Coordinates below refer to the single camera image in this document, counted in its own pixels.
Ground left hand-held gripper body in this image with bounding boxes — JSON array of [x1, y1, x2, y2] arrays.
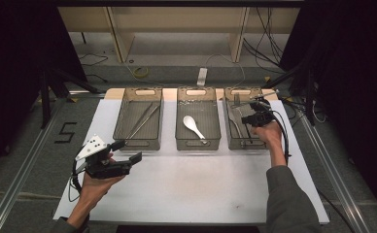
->
[[74, 134, 134, 181]]

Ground white cable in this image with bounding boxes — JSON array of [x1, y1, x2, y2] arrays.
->
[[205, 52, 247, 89]]

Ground steel table knife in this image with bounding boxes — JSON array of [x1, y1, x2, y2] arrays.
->
[[227, 108, 246, 150]]

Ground dark curtain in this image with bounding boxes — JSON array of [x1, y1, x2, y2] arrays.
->
[[0, 0, 87, 183], [280, 0, 377, 215]]

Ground bundle of black cables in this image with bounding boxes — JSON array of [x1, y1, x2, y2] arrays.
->
[[243, 6, 295, 70]]

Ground person's left hand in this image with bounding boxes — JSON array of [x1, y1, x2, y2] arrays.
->
[[79, 170, 126, 204]]

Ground yellow cable coil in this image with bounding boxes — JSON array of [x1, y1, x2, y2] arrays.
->
[[132, 66, 151, 79]]

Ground steel fork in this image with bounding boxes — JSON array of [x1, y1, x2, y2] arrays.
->
[[232, 90, 280, 109]]

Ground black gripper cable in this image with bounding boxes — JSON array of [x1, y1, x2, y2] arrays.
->
[[270, 110, 291, 163], [67, 159, 85, 204]]

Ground white ceramic spoon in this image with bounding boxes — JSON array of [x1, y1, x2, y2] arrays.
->
[[182, 115, 208, 144]]

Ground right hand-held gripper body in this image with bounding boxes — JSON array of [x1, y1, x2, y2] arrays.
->
[[241, 111, 277, 128]]

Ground beige wooden shelf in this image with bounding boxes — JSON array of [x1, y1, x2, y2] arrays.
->
[[57, 6, 301, 64]]

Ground white power strip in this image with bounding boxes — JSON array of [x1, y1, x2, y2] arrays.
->
[[196, 67, 209, 87]]

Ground person's right hand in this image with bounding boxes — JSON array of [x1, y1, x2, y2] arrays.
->
[[250, 121, 285, 151]]

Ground metal floor rail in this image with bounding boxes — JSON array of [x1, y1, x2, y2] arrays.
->
[[0, 96, 68, 233], [297, 113, 369, 233]]

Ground smoky clear plastic bin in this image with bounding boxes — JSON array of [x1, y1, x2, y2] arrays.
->
[[112, 86, 163, 151], [223, 86, 272, 150], [175, 86, 223, 151]]

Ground steel chopstick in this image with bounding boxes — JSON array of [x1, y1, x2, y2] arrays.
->
[[124, 102, 154, 141], [129, 105, 161, 140]]

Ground thin black cable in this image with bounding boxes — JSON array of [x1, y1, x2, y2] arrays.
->
[[78, 52, 109, 68]]

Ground black metal stand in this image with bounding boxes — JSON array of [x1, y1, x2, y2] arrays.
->
[[39, 66, 102, 129], [262, 57, 318, 126]]

